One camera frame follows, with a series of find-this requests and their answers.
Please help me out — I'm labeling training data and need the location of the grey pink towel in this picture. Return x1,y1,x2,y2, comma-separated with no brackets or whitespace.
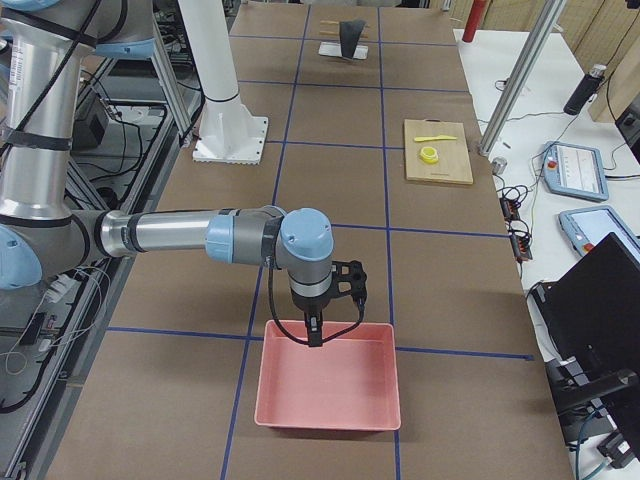
339,19,366,48

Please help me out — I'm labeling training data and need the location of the black monitor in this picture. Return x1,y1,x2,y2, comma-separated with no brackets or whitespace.
532,233,639,455

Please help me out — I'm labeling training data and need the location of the bamboo cutting board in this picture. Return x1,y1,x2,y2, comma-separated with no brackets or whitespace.
404,119,474,186

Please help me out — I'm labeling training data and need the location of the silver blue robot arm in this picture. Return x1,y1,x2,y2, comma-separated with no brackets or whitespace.
1,1,337,347

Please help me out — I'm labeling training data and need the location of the red cylinder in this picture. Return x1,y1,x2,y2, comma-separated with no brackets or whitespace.
462,0,488,43

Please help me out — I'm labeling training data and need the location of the aluminium frame post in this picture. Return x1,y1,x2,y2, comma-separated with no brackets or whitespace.
478,0,567,157

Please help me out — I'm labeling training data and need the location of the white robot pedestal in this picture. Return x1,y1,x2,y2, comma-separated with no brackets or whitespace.
179,0,269,165

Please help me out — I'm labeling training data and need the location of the blue teach pendant tablet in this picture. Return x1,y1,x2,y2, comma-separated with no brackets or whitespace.
542,141,609,202

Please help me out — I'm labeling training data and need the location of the pink plastic bin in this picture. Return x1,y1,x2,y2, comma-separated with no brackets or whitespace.
254,320,401,431

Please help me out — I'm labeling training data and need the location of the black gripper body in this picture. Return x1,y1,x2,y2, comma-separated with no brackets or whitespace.
292,291,331,318

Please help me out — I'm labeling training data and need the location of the yellow lemon slice toy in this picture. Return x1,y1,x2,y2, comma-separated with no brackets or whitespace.
419,146,439,165

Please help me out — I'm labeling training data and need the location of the black water bottle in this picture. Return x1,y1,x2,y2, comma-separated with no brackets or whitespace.
563,64,607,116

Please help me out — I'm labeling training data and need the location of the yellow plastic knife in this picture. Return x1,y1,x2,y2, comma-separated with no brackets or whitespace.
413,134,458,143

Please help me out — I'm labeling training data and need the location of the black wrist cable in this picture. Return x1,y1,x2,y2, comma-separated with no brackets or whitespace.
266,259,364,347

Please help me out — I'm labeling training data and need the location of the white rectangular tray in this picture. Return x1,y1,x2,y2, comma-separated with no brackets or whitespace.
318,42,369,60

